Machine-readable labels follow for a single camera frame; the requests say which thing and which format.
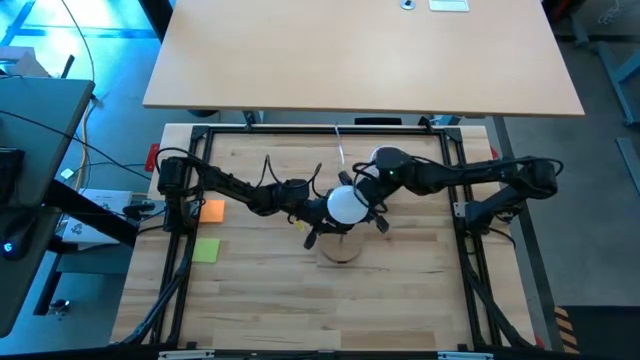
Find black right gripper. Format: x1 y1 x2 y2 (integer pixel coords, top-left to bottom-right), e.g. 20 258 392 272
339 170 396 234

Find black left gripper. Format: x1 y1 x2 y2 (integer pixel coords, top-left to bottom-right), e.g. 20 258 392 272
287 192 359 250

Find round wooden lamp base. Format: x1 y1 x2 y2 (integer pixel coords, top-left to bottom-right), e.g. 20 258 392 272
318 230 365 264

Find white round lightbulb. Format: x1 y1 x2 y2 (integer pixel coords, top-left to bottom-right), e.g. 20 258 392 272
326 184 370 225

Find orange sticky note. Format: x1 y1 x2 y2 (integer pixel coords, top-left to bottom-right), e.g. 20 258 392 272
199 199 226 224

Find green sticky note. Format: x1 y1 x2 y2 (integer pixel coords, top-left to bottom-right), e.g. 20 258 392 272
192 237 221 264

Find large light wooden desk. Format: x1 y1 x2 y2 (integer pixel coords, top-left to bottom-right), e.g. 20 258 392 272
142 0 586 118

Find small black device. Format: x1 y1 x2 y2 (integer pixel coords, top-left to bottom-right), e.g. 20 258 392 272
122 201 157 220

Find white desk outlet plate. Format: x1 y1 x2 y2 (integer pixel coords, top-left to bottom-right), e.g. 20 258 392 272
428 0 471 13

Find white printed box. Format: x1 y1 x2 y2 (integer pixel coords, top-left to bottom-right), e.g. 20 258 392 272
62 188 135 246

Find black yellow striped mat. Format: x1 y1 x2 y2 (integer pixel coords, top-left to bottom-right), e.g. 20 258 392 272
553 304 640 360

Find grey metal table legs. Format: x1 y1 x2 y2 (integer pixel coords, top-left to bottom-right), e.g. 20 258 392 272
597 39 640 126

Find black computer mouse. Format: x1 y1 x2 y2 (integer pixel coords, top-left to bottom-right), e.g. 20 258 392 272
0 212 39 262

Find grey side desk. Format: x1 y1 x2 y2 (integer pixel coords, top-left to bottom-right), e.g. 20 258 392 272
0 77 96 339

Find black keyboard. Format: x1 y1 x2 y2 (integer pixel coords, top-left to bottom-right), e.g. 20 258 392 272
0 147 26 206

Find cardboard box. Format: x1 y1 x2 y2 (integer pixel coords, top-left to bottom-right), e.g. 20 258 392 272
0 47 51 79

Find white lamp cord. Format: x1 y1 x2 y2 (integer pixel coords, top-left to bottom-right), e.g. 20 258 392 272
333 124 346 166

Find black aluminium table frame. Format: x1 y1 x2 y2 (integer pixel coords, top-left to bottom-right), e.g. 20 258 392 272
112 122 539 351

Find silver bracket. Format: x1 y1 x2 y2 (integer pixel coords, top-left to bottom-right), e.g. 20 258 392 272
437 351 494 360
158 349 216 360

